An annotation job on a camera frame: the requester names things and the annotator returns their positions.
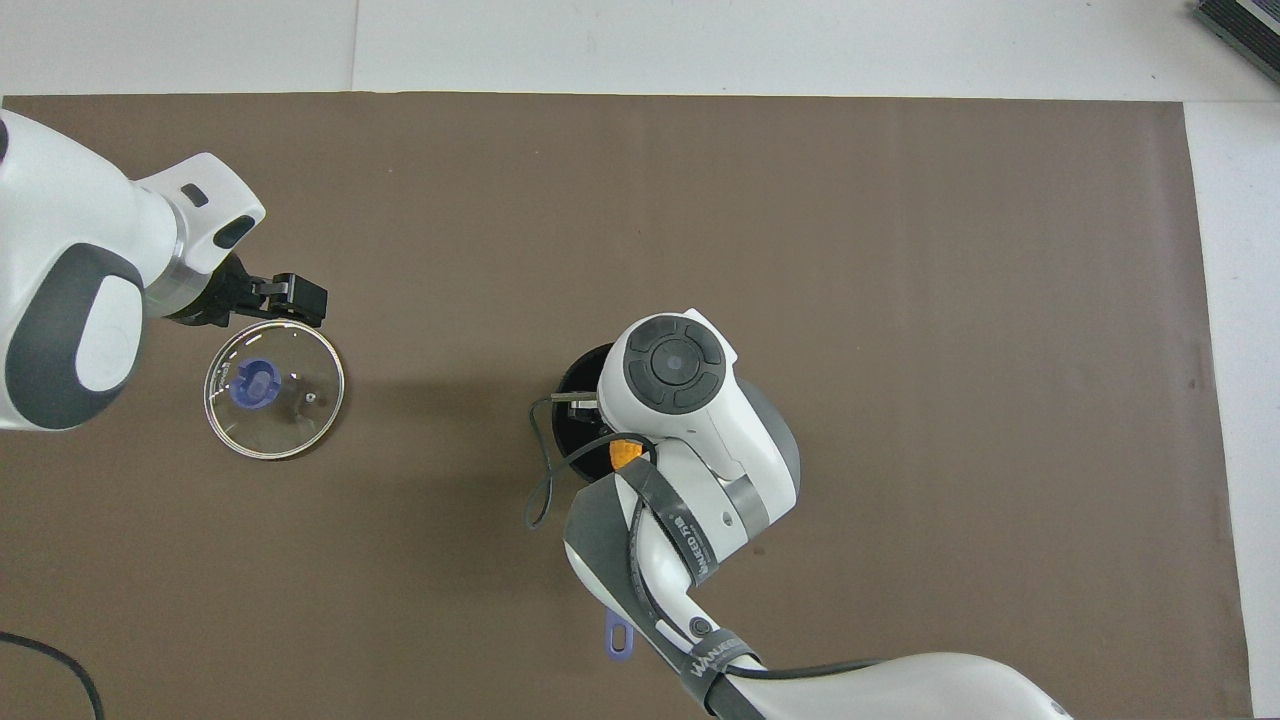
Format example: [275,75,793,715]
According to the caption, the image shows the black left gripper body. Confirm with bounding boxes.
[164,254,274,331]

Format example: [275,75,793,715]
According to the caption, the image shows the glass lid with purple knob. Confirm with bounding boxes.
[203,319,347,462]

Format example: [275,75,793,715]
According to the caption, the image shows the brown table mat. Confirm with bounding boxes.
[0,92,1255,720]

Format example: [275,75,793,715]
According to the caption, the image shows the dark grey ribbed device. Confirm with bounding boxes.
[1192,0,1280,77]

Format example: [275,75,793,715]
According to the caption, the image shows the dark saucepan with purple handle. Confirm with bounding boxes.
[552,342,643,662]

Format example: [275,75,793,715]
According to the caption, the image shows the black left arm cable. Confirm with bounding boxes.
[0,631,107,720]

